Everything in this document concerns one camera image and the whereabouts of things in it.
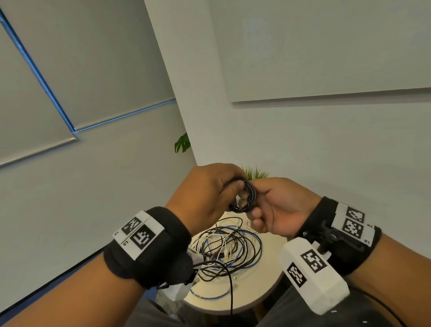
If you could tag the person's left hand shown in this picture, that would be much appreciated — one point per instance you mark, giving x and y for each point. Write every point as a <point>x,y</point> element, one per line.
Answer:
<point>202,195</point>

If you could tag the person's right hand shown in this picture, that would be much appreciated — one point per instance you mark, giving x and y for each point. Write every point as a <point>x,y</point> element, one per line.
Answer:
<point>286,209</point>

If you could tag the person's left forearm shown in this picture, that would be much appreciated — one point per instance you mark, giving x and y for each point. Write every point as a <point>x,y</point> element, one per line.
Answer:
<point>67,296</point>

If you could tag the person's right forearm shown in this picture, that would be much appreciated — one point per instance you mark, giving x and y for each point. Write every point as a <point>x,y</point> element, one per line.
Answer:
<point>397,276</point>

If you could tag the person's dark trousers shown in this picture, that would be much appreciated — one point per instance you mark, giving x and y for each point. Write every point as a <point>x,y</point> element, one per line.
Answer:
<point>286,313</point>

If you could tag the black marker wristband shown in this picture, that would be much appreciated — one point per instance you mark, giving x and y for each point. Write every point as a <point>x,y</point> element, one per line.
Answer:
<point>320,219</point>
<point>168,256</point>

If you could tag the small potted grass plant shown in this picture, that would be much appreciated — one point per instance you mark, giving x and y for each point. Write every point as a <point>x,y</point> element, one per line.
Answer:
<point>257,173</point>

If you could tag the large leafy green plant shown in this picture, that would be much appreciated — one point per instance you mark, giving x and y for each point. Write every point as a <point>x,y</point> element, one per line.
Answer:
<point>182,143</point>

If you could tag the round white table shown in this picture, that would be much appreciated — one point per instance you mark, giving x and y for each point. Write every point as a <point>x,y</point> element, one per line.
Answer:
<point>262,286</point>

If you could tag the white wall whiteboard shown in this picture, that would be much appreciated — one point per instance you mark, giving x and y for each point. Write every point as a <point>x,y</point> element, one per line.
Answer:
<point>320,47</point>

